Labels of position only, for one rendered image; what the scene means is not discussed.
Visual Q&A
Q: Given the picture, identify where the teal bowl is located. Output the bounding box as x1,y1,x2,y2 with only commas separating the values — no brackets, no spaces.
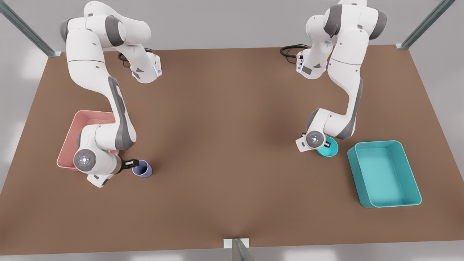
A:
316,136,339,158

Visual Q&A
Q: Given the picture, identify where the lavender cup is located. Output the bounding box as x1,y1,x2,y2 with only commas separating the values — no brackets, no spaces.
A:
132,160,153,178

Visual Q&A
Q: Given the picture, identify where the pink box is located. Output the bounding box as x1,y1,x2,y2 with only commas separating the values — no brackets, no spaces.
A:
57,110,119,171

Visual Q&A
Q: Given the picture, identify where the teal box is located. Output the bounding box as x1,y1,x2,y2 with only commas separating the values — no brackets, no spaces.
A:
347,140,422,208

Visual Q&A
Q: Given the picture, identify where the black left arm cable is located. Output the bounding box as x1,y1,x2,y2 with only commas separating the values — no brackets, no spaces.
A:
280,44,309,64

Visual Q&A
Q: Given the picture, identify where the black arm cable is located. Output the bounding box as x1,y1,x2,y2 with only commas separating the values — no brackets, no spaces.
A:
280,44,309,64
118,47,154,68

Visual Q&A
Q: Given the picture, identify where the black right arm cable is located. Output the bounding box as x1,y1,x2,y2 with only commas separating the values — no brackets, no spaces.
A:
118,47,154,68

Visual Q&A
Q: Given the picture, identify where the silver frame post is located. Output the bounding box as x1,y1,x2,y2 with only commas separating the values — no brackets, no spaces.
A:
224,238,255,261
0,0,62,58
396,0,456,49

